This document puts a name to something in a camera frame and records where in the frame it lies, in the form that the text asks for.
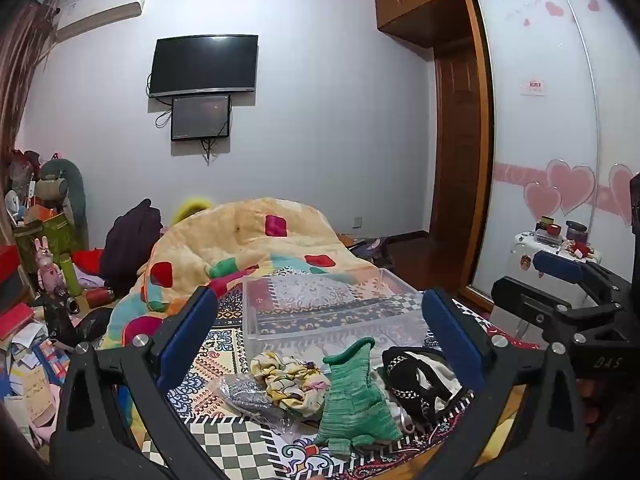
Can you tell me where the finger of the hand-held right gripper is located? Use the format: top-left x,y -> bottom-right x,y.
531,249 -> 601,306
490,275 -> 578,345

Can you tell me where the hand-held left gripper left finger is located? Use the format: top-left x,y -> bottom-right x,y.
50,285 -> 236,480

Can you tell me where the white sliding door with hearts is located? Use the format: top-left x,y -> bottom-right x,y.
470,0 -> 640,311

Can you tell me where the brown curtain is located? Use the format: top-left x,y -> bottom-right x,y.
0,0 -> 57,171

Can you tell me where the clear plastic storage box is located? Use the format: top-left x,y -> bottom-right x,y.
241,267 -> 436,361

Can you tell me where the red cloth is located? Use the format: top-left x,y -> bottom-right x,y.
71,249 -> 104,277

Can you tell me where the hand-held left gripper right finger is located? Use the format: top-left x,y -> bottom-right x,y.
421,287 -> 588,480

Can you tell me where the small black wall monitor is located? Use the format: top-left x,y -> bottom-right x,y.
170,93 -> 232,142

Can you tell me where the white air conditioner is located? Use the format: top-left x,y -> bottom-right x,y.
54,0 -> 149,44

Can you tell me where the pile of papers and books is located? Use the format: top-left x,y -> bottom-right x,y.
0,305 -> 73,443

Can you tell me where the green plush toy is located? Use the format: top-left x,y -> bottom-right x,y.
36,158 -> 87,228

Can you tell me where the black and white knitted cloth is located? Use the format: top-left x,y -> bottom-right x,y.
381,346 -> 466,423

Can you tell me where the green cardboard box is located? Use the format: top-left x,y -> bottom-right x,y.
14,211 -> 85,262

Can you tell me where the yellow-green fuzzy item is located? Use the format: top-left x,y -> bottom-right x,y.
169,197 -> 212,225

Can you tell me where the green bottle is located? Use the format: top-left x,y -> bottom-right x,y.
59,254 -> 82,297

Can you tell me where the red box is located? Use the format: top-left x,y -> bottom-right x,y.
0,244 -> 25,313

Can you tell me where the dark purple jacket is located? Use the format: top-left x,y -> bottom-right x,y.
99,198 -> 164,297

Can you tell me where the green knitted garment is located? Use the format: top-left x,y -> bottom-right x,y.
314,336 -> 403,457

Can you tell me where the purple bag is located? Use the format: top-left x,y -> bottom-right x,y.
349,237 -> 397,270

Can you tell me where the yellow floral scrunchie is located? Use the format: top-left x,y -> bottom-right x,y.
249,351 -> 332,418

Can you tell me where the yellow patchwork fleece blanket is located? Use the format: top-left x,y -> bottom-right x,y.
102,197 -> 398,351

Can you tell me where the black wall television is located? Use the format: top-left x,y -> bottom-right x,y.
148,34 -> 259,99

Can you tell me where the pink rabbit plush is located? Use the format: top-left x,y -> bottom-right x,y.
33,236 -> 64,292

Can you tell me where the grey item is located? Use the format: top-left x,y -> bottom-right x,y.
206,372 -> 301,443

